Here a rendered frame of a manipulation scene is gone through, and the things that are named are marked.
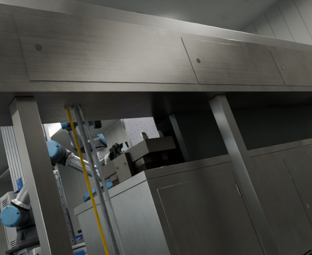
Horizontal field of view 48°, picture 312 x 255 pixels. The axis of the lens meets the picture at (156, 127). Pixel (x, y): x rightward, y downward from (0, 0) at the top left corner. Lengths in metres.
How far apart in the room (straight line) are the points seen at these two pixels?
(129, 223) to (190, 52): 0.78
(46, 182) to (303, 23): 4.86
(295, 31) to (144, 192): 4.42
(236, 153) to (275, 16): 4.28
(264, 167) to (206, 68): 0.68
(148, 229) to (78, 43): 0.76
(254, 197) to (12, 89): 1.03
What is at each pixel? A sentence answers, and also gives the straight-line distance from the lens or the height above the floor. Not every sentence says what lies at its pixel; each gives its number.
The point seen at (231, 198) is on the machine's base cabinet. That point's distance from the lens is 1.71.
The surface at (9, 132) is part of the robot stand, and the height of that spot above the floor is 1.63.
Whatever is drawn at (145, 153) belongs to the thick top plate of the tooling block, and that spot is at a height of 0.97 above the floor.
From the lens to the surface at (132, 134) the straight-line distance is 1.86.
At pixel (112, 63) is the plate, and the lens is 1.26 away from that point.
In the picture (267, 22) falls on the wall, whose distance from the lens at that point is 5.76.
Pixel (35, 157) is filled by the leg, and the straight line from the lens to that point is 1.02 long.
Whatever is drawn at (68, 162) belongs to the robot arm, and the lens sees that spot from 2.26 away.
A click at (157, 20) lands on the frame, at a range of 1.85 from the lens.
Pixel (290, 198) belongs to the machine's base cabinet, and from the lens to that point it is 2.10.
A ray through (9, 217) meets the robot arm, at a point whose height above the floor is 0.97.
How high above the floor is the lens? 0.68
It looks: 15 degrees up
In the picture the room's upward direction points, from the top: 19 degrees counter-clockwise
